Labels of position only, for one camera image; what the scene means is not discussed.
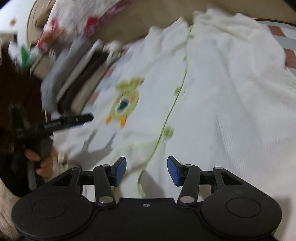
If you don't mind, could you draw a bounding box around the white quilted bed cover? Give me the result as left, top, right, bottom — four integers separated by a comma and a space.
37, 0, 134, 54

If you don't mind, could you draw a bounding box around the white waffle garment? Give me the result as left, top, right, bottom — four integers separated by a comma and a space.
46, 9, 296, 241

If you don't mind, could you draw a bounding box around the white fluffy mat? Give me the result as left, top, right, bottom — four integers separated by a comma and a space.
0, 181, 22, 241

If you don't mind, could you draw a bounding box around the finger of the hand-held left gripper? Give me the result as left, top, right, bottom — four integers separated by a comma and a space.
37, 113, 93, 135

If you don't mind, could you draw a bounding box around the checked rug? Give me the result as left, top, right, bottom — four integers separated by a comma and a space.
252, 19, 296, 77

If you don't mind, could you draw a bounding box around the white furniture panel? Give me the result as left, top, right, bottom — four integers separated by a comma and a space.
0, 0, 30, 47

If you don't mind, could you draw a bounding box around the dark grey folded garment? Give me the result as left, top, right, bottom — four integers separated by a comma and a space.
58, 50, 109, 114

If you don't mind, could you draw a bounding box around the white knit folded garment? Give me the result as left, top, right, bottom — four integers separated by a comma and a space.
103, 40, 123, 64

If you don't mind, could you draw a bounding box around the person's left hand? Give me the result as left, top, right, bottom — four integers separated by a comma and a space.
24, 146, 58, 179

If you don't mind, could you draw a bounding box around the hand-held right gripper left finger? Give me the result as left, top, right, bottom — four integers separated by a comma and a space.
50, 156, 127, 206

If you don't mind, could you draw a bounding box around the cream folded garment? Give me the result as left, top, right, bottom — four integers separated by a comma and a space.
74, 60, 116, 109

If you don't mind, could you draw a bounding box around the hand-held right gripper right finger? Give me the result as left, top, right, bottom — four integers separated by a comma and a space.
167, 156, 244, 206

